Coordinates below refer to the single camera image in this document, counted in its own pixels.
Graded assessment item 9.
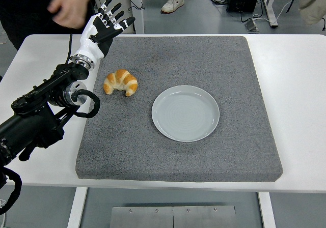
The grey metal plate with screws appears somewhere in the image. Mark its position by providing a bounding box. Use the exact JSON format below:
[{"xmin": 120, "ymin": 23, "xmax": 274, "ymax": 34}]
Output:
[{"xmin": 110, "ymin": 205, "xmax": 237, "ymax": 228}]

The white cabinet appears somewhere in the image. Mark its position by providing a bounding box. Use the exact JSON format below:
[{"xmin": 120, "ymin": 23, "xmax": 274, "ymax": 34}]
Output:
[{"xmin": 94, "ymin": 0, "xmax": 145, "ymax": 35}]

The white desk leg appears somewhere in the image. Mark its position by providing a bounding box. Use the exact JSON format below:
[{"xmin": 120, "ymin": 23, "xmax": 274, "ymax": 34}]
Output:
[{"xmin": 261, "ymin": 0, "xmax": 279, "ymax": 29}]

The grey felt mat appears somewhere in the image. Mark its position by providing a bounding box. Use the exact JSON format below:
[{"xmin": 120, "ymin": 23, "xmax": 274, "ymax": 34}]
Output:
[{"xmin": 75, "ymin": 36, "xmax": 283, "ymax": 183}]

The white floor cable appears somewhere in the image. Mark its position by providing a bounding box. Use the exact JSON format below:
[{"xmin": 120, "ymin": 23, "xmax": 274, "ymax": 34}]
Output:
[{"xmin": 251, "ymin": 0, "xmax": 296, "ymax": 25}]

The golden croissant bread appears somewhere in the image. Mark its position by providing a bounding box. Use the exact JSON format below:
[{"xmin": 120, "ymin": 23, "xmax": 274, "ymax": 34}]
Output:
[{"xmin": 103, "ymin": 69, "xmax": 139, "ymax": 97}]

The person's white sneaker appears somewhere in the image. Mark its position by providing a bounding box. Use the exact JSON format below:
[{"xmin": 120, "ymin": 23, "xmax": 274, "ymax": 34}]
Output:
[{"xmin": 160, "ymin": 0, "xmax": 184, "ymax": 14}]

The person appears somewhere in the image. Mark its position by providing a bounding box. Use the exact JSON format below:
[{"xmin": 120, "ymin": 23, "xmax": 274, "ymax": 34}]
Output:
[{"xmin": 0, "ymin": 0, "xmax": 99, "ymax": 51}]

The round grey plate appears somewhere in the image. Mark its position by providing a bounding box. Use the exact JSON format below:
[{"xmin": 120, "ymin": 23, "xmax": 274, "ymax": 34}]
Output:
[{"xmin": 151, "ymin": 84, "xmax": 221, "ymax": 143}]

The person's hand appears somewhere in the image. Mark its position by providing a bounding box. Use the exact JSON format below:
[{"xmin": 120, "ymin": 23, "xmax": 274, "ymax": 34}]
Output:
[{"xmin": 47, "ymin": 0, "xmax": 97, "ymax": 30}]

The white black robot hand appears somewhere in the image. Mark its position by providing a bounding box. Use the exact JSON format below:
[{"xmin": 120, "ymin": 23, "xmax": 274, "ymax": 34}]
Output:
[{"xmin": 73, "ymin": 0, "xmax": 136, "ymax": 61}]

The grey power adapter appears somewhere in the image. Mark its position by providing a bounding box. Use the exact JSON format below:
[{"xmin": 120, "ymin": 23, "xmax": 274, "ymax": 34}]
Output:
[{"xmin": 244, "ymin": 19, "xmax": 260, "ymax": 32}]

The thin black cable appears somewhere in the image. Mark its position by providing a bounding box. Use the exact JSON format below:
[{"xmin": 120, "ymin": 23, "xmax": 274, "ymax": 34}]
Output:
[{"xmin": 128, "ymin": 0, "xmax": 145, "ymax": 11}]

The white table leg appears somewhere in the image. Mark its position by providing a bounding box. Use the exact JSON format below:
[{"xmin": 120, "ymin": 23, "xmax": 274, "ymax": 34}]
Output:
[
  {"xmin": 66, "ymin": 187, "xmax": 89, "ymax": 228},
  {"xmin": 257, "ymin": 191, "xmax": 277, "ymax": 228}
]

